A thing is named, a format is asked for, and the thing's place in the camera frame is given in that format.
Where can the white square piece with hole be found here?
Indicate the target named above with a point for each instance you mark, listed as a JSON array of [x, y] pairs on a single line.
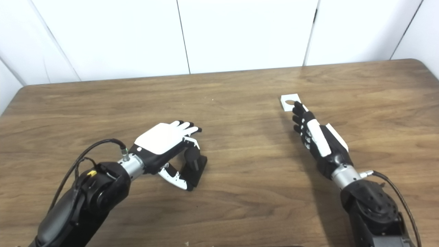
[[284, 106]]

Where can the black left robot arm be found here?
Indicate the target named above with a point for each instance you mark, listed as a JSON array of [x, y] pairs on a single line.
[[85, 202]]

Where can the black peg with base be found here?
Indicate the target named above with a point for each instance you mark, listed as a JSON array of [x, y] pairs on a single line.
[[197, 168]]

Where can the white and black right hand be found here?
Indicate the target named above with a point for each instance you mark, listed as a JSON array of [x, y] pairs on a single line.
[[331, 154]]

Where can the white and black left hand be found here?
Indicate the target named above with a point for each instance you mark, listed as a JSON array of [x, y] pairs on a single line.
[[161, 139]]

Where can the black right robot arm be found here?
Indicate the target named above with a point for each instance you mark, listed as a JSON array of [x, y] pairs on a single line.
[[374, 209]]

